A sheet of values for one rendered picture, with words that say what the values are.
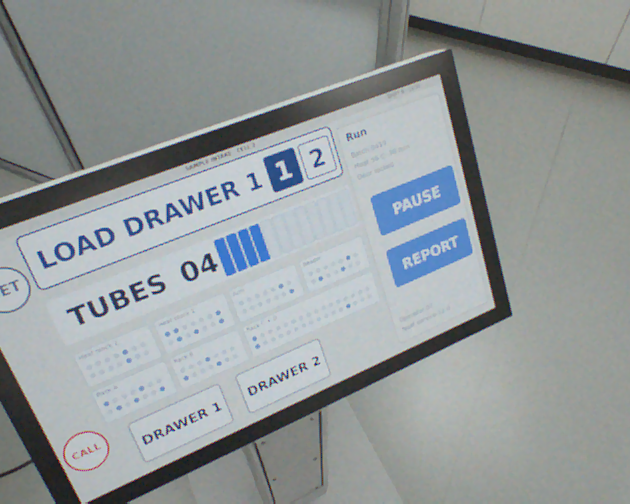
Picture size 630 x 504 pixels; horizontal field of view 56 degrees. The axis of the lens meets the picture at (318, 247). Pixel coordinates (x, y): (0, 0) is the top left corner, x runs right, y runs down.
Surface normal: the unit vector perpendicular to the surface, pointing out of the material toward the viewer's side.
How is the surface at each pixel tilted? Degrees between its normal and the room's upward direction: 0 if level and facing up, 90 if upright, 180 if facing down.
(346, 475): 5
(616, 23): 90
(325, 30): 90
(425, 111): 50
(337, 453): 5
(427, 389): 0
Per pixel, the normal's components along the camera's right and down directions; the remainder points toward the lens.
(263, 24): -0.42, 0.75
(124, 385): 0.33, 0.19
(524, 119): -0.02, -0.58
